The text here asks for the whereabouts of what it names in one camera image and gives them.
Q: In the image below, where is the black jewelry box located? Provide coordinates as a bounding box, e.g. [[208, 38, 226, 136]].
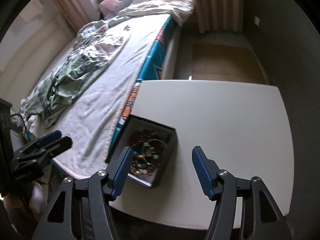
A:
[[106, 114, 177, 189]]

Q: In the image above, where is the green crumpled clothing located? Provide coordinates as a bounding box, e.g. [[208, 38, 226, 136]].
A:
[[24, 52, 113, 128]]

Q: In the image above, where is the bed with white blanket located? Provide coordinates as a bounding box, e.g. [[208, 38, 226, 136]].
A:
[[20, 0, 194, 179]]

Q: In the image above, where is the white square table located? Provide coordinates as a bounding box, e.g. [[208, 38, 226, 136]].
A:
[[111, 80, 294, 230]]

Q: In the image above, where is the cream upholstered headboard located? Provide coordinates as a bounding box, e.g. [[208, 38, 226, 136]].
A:
[[1, 14, 75, 110]]

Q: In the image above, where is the flattened cardboard on floor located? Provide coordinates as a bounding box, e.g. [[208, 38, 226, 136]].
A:
[[191, 43, 268, 85]]

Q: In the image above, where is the teal cartoon bed sheet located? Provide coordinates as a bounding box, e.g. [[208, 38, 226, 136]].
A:
[[110, 15, 177, 146]]

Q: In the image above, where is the pink plush toy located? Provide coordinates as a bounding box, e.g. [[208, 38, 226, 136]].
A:
[[99, 0, 121, 18]]

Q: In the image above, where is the pink curtain left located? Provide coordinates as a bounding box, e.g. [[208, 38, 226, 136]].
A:
[[52, 0, 89, 33]]

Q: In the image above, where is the pink curtain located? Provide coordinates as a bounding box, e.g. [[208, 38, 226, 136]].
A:
[[52, 0, 89, 33], [193, 0, 244, 33]]

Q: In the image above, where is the pink curtain right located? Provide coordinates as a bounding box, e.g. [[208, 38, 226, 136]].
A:
[[193, 0, 244, 33]]

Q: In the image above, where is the white duvet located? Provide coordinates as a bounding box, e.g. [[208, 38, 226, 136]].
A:
[[117, 0, 194, 26]]

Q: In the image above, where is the black cable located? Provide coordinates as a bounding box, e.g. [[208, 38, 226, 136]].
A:
[[8, 113, 32, 143]]

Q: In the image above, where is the white wall switch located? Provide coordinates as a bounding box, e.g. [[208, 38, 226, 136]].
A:
[[254, 16, 260, 26]]

